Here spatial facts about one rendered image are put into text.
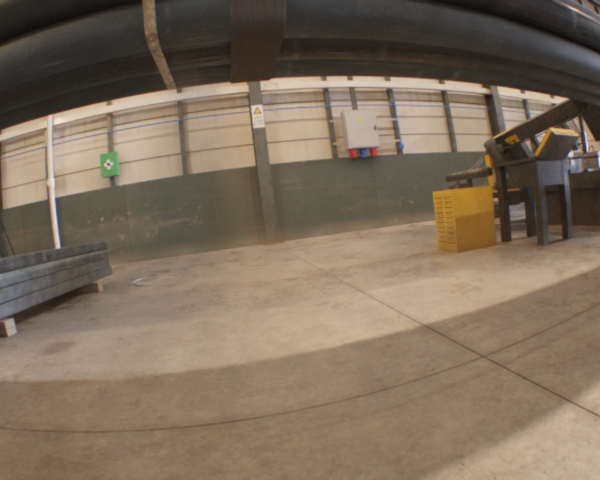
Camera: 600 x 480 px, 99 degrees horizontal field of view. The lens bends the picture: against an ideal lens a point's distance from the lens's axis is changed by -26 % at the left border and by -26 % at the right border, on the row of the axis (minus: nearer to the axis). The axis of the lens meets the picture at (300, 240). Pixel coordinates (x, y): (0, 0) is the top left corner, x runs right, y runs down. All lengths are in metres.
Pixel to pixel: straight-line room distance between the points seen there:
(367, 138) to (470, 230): 4.33
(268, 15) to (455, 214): 2.53
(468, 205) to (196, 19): 2.75
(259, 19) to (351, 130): 6.17
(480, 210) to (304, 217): 4.22
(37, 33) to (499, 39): 1.48
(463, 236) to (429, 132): 5.39
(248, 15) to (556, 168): 3.02
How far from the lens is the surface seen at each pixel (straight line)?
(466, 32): 1.27
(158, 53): 1.08
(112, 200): 7.10
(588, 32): 1.85
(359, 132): 7.12
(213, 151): 6.97
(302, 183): 6.83
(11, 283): 2.74
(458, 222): 3.17
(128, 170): 7.22
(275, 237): 6.52
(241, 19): 0.99
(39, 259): 3.05
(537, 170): 3.26
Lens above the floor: 0.50
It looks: 4 degrees down
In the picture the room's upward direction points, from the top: 7 degrees counter-clockwise
